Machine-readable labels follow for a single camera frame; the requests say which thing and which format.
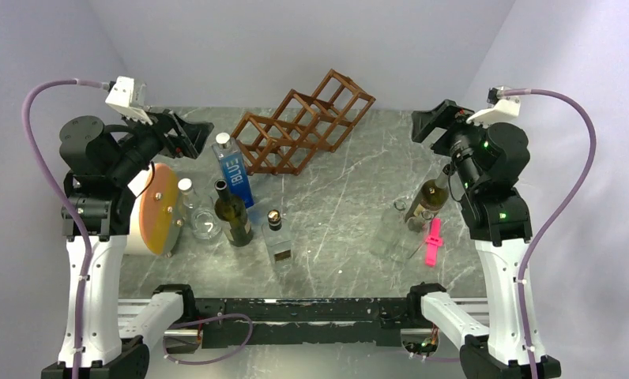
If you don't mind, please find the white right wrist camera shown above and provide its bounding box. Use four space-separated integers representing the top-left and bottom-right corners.
466 86 521 127

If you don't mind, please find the blue square glass bottle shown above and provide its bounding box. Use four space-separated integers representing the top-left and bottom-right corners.
212 133 254 208

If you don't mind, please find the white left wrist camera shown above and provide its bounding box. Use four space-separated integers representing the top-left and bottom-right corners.
105 76 153 125

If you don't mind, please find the olive green wine bottle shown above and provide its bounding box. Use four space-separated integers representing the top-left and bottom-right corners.
404 165 450 232

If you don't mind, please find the dark green wine bottle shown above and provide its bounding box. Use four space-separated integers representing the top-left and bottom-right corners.
214 179 254 247

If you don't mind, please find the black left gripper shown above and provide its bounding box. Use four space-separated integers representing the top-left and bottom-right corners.
108 103 213 182

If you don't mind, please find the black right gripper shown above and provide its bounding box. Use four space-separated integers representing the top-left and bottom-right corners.
411 99 503 191

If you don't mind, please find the small clear capped bottle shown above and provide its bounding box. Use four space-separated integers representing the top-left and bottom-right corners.
178 178 199 218

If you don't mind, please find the brown wooden wine rack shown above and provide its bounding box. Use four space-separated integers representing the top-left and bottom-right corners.
232 69 375 175

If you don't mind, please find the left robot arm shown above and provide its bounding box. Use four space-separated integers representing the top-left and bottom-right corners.
41 110 214 378

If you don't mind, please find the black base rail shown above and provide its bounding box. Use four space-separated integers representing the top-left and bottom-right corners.
171 283 445 348

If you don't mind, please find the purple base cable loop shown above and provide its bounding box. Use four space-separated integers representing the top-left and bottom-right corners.
161 313 254 366

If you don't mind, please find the pink plastic clip tool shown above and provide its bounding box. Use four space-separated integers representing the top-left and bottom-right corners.
424 218 443 267

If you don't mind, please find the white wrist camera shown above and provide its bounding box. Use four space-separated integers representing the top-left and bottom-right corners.
466 86 521 127
105 76 153 125

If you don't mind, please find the tall clear glass bottle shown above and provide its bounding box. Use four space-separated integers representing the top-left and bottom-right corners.
369 198 407 262

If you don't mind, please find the cream and orange cylinder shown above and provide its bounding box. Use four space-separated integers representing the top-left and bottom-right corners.
125 163 183 256

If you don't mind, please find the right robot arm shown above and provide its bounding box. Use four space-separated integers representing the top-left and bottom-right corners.
405 99 562 378

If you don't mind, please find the clear glass ashtray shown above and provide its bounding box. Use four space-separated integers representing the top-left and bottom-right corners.
190 207 221 240

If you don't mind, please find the clear square liquor bottle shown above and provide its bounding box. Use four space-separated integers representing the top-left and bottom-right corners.
262 209 293 268

